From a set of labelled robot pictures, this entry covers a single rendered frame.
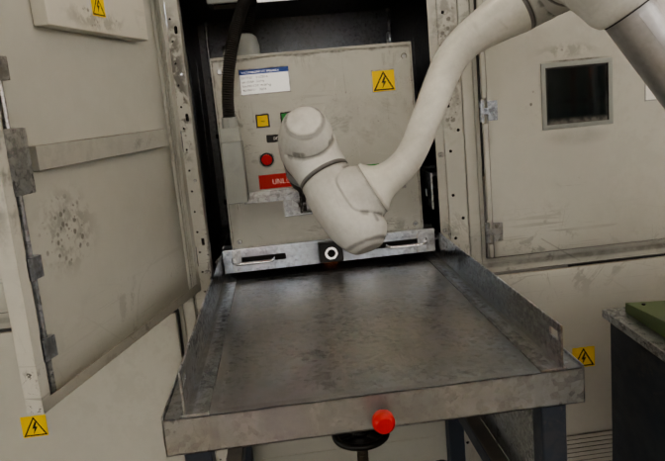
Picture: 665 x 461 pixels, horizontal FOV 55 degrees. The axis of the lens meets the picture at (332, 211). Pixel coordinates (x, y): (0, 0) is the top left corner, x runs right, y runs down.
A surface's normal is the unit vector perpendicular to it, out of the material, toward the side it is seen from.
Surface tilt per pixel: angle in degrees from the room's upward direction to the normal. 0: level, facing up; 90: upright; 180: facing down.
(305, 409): 90
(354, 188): 62
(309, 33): 90
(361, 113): 90
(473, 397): 90
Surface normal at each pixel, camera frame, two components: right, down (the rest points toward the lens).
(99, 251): 0.98, -0.06
